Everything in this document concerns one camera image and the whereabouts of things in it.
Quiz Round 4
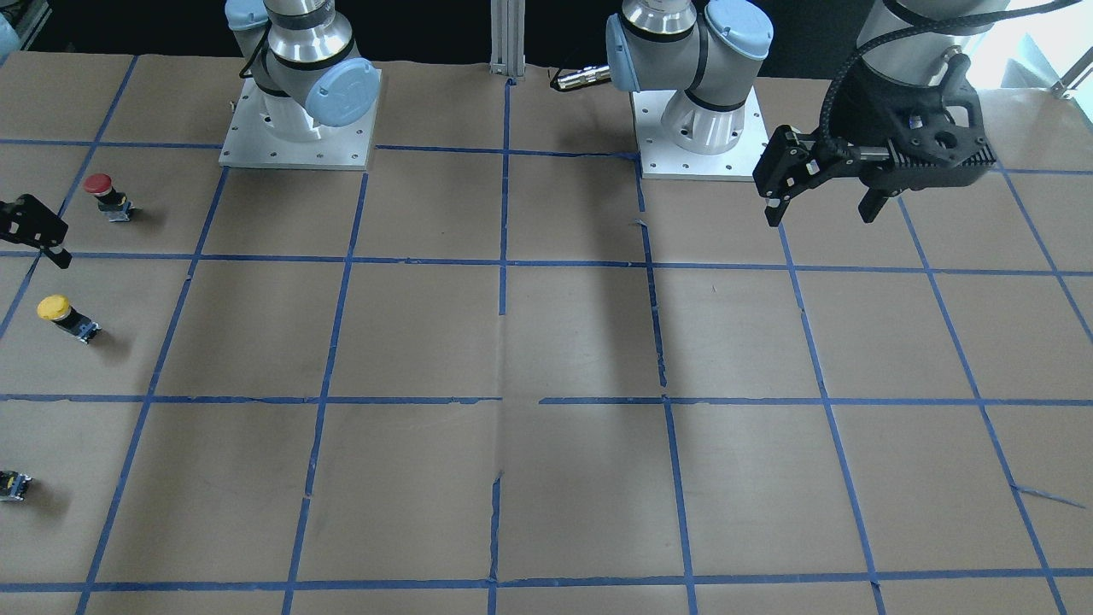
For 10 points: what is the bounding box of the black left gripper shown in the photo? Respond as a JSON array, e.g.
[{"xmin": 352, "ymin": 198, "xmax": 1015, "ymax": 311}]
[{"xmin": 752, "ymin": 52, "xmax": 997, "ymax": 227}]

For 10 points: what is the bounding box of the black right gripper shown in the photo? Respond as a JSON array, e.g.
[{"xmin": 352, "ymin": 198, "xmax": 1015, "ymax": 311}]
[{"xmin": 1, "ymin": 194, "xmax": 72, "ymax": 270}]

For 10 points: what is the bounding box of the yellow push button switch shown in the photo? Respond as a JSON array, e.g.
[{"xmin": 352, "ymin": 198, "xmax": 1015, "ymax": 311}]
[{"xmin": 36, "ymin": 295, "xmax": 102, "ymax": 345}]

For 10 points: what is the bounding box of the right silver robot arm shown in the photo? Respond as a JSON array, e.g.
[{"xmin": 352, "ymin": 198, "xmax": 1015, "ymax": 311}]
[{"xmin": 219, "ymin": 1, "xmax": 381, "ymax": 172}]

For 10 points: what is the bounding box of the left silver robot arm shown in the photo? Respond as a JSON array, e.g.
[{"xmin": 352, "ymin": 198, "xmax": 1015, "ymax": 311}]
[{"xmin": 606, "ymin": 1, "xmax": 1067, "ymax": 226}]

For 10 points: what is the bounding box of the brown paper table cover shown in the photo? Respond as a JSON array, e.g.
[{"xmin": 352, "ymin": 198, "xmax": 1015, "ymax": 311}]
[{"xmin": 3, "ymin": 52, "xmax": 1092, "ymax": 614}]

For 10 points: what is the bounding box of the red push button switch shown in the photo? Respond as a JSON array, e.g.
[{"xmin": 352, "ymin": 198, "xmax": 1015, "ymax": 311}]
[{"xmin": 82, "ymin": 173, "xmax": 134, "ymax": 223}]

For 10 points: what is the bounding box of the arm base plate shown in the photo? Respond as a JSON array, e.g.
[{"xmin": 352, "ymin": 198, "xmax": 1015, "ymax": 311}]
[
  {"xmin": 631, "ymin": 88, "xmax": 768, "ymax": 182},
  {"xmin": 219, "ymin": 79, "xmax": 378, "ymax": 172}
]

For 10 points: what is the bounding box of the aluminium frame post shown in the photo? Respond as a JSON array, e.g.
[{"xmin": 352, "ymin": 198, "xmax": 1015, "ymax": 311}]
[{"xmin": 489, "ymin": 0, "xmax": 526, "ymax": 81}]

